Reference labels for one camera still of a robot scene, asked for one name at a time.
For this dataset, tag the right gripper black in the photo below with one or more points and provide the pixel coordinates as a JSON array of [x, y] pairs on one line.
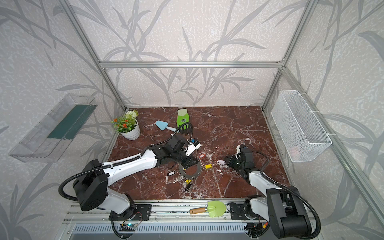
[[233, 161]]

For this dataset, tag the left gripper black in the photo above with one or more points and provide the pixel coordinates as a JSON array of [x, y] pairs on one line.
[[186, 162]]

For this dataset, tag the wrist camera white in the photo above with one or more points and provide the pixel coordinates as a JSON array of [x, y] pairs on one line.
[[193, 144], [238, 148]]

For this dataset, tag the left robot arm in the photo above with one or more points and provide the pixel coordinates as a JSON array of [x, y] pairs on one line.
[[93, 188]]

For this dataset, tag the clear acrylic wall shelf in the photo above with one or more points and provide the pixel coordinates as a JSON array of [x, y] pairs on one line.
[[49, 139]]

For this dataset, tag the light blue toy trowel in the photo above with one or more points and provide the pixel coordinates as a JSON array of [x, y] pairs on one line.
[[164, 125]]

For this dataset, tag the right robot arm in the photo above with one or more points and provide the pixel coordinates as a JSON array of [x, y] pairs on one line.
[[281, 207]]

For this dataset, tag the green black garden glove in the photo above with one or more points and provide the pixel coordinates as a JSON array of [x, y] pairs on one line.
[[182, 118]]

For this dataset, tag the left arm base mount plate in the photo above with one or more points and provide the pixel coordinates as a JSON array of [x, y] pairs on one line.
[[142, 213]]

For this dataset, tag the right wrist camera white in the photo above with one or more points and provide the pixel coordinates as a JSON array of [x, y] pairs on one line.
[[238, 148]]

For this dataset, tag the green toy shovel wooden handle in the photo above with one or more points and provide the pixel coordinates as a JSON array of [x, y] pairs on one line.
[[214, 209]]

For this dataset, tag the green lit circuit board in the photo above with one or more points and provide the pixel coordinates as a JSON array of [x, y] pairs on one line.
[[129, 227]]

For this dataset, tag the potted plant white pot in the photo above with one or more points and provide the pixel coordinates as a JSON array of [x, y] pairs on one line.
[[127, 125]]

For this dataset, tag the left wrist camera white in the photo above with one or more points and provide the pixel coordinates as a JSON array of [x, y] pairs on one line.
[[193, 144]]

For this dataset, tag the white wire mesh basket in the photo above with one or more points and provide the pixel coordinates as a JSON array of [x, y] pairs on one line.
[[302, 133]]

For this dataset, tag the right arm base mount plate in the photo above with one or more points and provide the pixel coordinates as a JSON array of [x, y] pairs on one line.
[[237, 211]]

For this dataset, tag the large metal key ring plate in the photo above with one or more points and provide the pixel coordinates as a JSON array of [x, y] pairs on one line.
[[191, 173]]

